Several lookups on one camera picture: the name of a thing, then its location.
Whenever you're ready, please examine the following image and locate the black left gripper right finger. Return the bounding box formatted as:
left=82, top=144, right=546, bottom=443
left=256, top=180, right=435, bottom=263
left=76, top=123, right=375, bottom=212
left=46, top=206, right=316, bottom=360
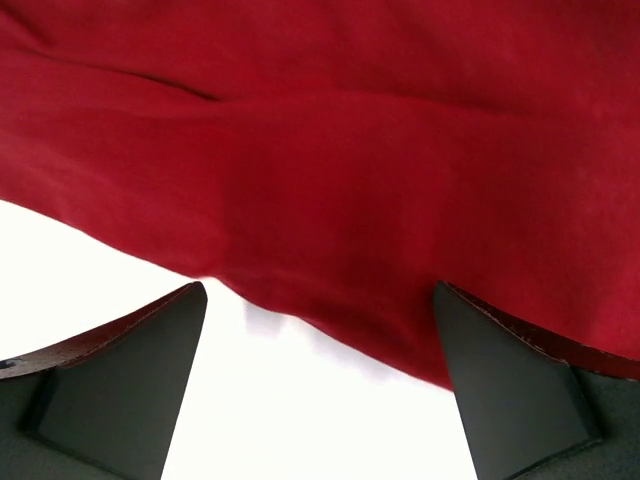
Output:
left=433, top=282, right=639, bottom=480

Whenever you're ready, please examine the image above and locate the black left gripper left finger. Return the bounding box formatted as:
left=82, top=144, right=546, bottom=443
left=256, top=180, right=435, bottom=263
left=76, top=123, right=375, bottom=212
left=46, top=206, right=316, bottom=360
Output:
left=1, top=282, right=207, bottom=480

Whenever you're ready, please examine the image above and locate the dark red t shirt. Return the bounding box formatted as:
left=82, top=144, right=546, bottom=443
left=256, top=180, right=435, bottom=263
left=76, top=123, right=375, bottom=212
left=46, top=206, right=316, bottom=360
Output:
left=1, top=1, right=639, bottom=385

